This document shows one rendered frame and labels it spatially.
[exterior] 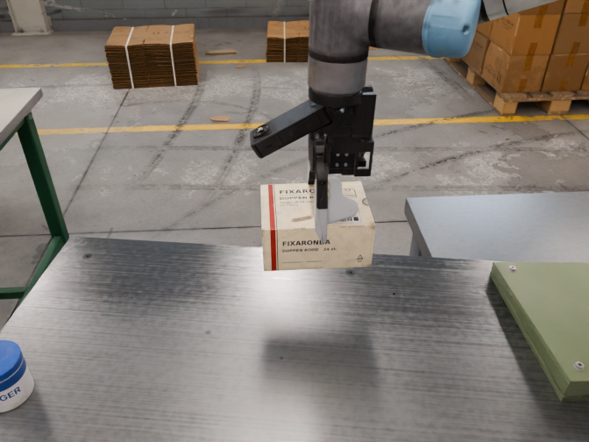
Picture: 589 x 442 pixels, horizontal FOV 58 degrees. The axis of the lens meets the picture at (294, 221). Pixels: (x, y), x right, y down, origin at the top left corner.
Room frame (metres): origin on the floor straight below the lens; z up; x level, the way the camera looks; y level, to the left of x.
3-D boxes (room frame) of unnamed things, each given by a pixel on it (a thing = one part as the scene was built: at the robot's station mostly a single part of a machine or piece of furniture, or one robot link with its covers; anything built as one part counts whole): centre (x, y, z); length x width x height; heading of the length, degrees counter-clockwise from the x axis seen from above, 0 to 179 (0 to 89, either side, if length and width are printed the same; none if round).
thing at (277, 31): (4.68, -0.08, 0.11); 0.65 x 0.54 x 0.22; 91
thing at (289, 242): (0.66, -0.03, 0.99); 0.16 x 0.12 x 0.07; 94
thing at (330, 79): (0.66, -0.05, 1.22); 0.08 x 0.08 x 0.05
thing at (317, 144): (0.66, -0.06, 1.14); 0.09 x 0.08 x 0.12; 94
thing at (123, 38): (4.10, 1.09, 0.16); 0.65 x 0.54 x 0.32; 98
